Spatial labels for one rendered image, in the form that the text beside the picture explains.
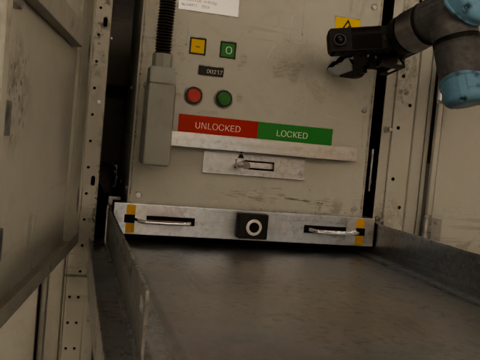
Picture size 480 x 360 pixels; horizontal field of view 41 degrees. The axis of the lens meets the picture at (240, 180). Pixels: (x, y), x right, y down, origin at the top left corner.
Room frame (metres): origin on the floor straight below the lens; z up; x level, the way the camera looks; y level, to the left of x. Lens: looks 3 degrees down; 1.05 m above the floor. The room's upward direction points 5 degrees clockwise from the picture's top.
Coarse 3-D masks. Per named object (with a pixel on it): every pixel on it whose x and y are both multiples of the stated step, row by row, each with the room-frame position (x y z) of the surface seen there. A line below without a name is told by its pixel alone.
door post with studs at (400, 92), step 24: (408, 0) 1.37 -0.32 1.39; (408, 72) 1.37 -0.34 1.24; (384, 96) 1.37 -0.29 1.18; (408, 96) 1.38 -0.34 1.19; (384, 120) 1.37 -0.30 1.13; (408, 120) 1.38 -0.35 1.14; (384, 144) 1.37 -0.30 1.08; (408, 144) 1.38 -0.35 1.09; (384, 168) 1.37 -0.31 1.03; (384, 192) 1.37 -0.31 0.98; (384, 216) 1.37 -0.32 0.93
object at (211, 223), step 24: (120, 216) 1.20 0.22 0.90; (168, 216) 1.23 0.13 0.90; (192, 216) 1.24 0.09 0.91; (216, 216) 1.25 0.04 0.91; (288, 216) 1.29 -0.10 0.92; (312, 216) 1.30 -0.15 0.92; (336, 216) 1.32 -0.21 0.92; (264, 240) 1.28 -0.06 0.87; (288, 240) 1.29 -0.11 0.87; (312, 240) 1.30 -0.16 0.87; (336, 240) 1.32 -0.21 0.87
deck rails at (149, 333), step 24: (120, 240) 0.88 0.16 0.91; (384, 240) 1.30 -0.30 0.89; (408, 240) 1.21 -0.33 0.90; (432, 240) 1.13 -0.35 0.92; (120, 264) 0.85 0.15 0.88; (384, 264) 1.22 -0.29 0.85; (408, 264) 1.20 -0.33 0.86; (432, 264) 1.12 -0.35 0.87; (456, 264) 1.05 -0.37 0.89; (120, 288) 0.82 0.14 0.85; (144, 288) 0.58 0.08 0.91; (456, 288) 1.04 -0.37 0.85; (144, 312) 0.56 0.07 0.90; (144, 336) 0.56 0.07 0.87
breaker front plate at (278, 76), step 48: (240, 0) 1.27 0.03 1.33; (288, 0) 1.29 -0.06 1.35; (336, 0) 1.32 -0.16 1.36; (144, 48) 1.22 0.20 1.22; (240, 48) 1.27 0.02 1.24; (288, 48) 1.29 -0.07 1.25; (240, 96) 1.27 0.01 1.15; (288, 96) 1.29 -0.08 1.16; (336, 96) 1.32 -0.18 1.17; (336, 144) 1.32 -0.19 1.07; (144, 192) 1.23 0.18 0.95; (192, 192) 1.25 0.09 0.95; (240, 192) 1.27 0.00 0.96; (288, 192) 1.30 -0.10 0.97; (336, 192) 1.33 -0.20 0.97
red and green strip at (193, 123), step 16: (192, 128) 1.25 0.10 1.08; (208, 128) 1.25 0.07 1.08; (224, 128) 1.26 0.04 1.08; (240, 128) 1.27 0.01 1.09; (256, 128) 1.28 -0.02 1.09; (272, 128) 1.29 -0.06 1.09; (288, 128) 1.30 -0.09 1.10; (304, 128) 1.30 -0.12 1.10; (320, 128) 1.31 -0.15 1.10; (320, 144) 1.31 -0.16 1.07
